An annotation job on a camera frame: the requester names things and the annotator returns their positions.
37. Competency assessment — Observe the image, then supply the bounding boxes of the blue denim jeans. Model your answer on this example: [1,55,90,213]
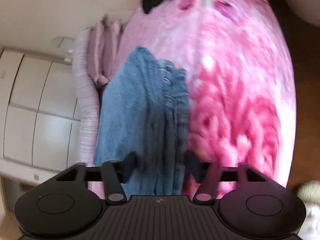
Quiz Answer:
[94,46,192,197]

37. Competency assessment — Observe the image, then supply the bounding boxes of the pink floral blanket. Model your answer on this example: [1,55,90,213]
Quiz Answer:
[87,0,297,201]

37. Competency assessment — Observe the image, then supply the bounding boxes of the light pink folded cloth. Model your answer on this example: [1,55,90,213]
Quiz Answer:
[89,17,127,88]

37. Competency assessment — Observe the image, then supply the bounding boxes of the white fluffy cloth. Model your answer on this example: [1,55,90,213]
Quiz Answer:
[296,180,320,240]

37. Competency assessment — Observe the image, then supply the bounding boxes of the white ribbed mattress edge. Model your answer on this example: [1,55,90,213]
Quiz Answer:
[72,27,101,167]

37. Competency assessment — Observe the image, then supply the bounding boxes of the white wardrobe doors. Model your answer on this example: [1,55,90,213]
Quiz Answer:
[0,47,83,180]

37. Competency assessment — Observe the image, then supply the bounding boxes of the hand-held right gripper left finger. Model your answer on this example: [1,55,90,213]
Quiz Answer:
[50,152,137,204]

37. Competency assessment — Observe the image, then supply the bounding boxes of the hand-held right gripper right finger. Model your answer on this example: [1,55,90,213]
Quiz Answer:
[184,152,273,203]

